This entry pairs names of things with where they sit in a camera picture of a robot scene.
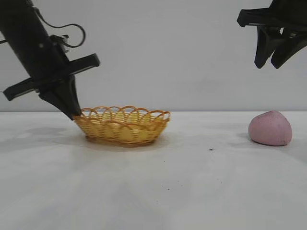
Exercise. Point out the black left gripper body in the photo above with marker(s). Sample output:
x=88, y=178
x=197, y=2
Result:
x=40, y=62

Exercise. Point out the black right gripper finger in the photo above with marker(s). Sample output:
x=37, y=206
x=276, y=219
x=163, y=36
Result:
x=290, y=48
x=266, y=45

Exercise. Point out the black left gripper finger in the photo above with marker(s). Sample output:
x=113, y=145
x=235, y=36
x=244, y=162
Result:
x=70, y=95
x=58, y=101

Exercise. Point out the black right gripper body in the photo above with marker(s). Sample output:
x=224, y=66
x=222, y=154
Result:
x=287, y=16

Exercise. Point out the yellow woven wicker basket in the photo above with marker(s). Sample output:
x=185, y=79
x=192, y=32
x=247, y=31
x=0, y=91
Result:
x=122, y=130

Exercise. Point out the pink rounded stone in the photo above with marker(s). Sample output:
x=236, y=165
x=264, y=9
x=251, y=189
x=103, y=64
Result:
x=271, y=130

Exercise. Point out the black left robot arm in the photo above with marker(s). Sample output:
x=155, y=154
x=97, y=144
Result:
x=16, y=16

